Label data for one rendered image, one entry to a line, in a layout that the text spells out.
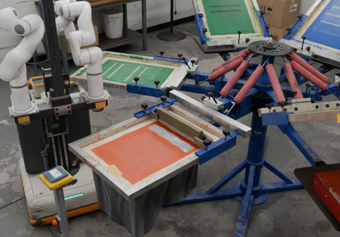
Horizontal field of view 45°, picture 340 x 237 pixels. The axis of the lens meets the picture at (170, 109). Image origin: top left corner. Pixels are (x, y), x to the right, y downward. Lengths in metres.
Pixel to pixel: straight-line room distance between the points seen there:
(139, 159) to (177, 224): 1.09
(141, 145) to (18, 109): 0.74
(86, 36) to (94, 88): 0.32
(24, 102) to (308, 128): 3.11
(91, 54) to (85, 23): 0.18
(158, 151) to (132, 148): 0.15
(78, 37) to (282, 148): 2.51
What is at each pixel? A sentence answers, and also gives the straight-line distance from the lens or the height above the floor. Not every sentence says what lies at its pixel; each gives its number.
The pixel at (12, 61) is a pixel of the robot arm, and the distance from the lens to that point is 2.30.
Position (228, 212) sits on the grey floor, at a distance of 3.42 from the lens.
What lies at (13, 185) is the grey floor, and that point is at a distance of 3.85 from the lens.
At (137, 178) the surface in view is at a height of 0.96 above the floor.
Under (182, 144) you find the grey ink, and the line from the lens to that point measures 2.42.
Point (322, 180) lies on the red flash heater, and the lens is 2.06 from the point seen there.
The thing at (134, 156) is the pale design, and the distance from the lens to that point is 2.34.
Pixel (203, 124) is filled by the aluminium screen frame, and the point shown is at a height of 0.98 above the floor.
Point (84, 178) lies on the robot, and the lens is 3.32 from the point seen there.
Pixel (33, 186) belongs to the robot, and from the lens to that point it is 3.34.
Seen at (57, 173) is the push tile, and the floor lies 0.97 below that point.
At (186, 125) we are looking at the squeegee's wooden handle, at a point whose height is 1.06.
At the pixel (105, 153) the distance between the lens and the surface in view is 2.38.
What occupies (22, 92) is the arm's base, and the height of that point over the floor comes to 1.26.
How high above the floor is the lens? 2.32
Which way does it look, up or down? 29 degrees down
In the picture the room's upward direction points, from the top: 1 degrees clockwise
